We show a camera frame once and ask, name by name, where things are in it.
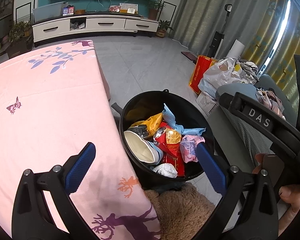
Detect large potted plant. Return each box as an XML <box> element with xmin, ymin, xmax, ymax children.
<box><xmin>9</xmin><ymin>21</ymin><xmax>33</xmax><ymax>55</ymax></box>

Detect white TV cabinet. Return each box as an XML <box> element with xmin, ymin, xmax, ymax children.
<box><xmin>32</xmin><ymin>14</ymin><xmax>160</xmax><ymax>43</ymax></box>

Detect upright vacuum cleaner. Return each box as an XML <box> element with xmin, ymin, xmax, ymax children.
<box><xmin>210</xmin><ymin>4</ymin><xmax>232</xmax><ymax>58</ymax></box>

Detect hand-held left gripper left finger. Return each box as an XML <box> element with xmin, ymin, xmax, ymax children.
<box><xmin>11</xmin><ymin>142</ymin><xmax>98</xmax><ymax>240</ymax></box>

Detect blue face mask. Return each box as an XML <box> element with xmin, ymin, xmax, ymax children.
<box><xmin>162</xmin><ymin>103</ymin><xmax>206</xmax><ymax>137</ymax></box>

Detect pink plastic bag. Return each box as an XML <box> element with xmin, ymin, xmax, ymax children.
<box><xmin>180</xmin><ymin>134</ymin><xmax>205</xmax><ymax>163</ymax></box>

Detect black foil wrapper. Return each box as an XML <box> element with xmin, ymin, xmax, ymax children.
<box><xmin>130</xmin><ymin>126</ymin><xmax>150</xmax><ymax>140</ymax></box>

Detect yellow snack bag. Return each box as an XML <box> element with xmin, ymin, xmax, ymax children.
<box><xmin>130</xmin><ymin>112</ymin><xmax>164</xmax><ymax>137</ymax></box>

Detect white tissue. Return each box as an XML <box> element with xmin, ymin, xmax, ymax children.
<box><xmin>152</xmin><ymin>163</ymin><xmax>178</xmax><ymax>178</ymax></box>

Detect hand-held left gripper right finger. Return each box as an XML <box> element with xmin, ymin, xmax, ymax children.
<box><xmin>190</xmin><ymin>141</ymin><xmax>285</xmax><ymax>240</ymax></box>

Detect translucent storage box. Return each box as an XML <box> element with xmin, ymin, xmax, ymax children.
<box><xmin>32</xmin><ymin>2</ymin><xmax>64</xmax><ymax>23</ymax></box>

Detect orange paper bag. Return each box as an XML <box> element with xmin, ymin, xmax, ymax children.
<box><xmin>189</xmin><ymin>55</ymin><xmax>213</xmax><ymax>95</ymax></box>

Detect person's right hand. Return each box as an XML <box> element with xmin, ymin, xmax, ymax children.
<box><xmin>252</xmin><ymin>152</ymin><xmax>300</xmax><ymax>235</ymax></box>

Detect pile of clothes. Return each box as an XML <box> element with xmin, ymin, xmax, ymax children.
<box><xmin>256</xmin><ymin>87</ymin><xmax>285</xmax><ymax>117</ymax></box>

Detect grey sofa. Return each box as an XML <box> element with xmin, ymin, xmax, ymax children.
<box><xmin>215</xmin><ymin>74</ymin><xmax>294</xmax><ymax>170</ymax></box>

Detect yellow patterned curtain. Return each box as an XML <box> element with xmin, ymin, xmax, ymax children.
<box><xmin>240</xmin><ymin>0</ymin><xmax>300</xmax><ymax>100</ymax></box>

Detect white plastic shopping bag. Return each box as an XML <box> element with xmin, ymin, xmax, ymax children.
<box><xmin>197</xmin><ymin>58</ymin><xmax>243</xmax><ymax>98</ymax></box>

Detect dark brown door mat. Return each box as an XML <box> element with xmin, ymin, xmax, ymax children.
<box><xmin>181</xmin><ymin>51</ymin><xmax>199</xmax><ymax>62</ymax></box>

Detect white paper roll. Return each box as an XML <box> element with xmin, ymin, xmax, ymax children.
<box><xmin>230</xmin><ymin>39</ymin><xmax>245</xmax><ymax>59</ymax></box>

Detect yellow white box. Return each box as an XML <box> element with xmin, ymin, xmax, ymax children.
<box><xmin>119</xmin><ymin>2</ymin><xmax>138</xmax><ymax>14</ymax></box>

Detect grey curtain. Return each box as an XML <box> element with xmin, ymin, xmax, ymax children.
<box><xmin>170</xmin><ymin>0</ymin><xmax>290</xmax><ymax>63</ymax></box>

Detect red foil snack bag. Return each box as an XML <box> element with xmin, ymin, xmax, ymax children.
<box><xmin>154</xmin><ymin>122</ymin><xmax>182</xmax><ymax>153</ymax></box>

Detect tall potted plant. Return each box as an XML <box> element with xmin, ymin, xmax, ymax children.
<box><xmin>147</xmin><ymin>0</ymin><xmax>165</xmax><ymax>20</ymax></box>

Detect black trash bin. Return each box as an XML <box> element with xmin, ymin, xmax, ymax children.
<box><xmin>119</xmin><ymin>89</ymin><xmax>215</xmax><ymax>188</ymax></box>

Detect small potted plant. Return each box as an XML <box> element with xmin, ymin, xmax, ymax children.
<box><xmin>156</xmin><ymin>20</ymin><xmax>174</xmax><ymax>38</ymax></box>

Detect white blue paper cup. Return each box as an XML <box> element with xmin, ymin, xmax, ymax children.
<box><xmin>124</xmin><ymin>130</ymin><xmax>164</xmax><ymax>165</ymax></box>

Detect white cardboard box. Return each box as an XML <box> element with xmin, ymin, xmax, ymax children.
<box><xmin>196</xmin><ymin>91</ymin><xmax>219</xmax><ymax>115</ymax></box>

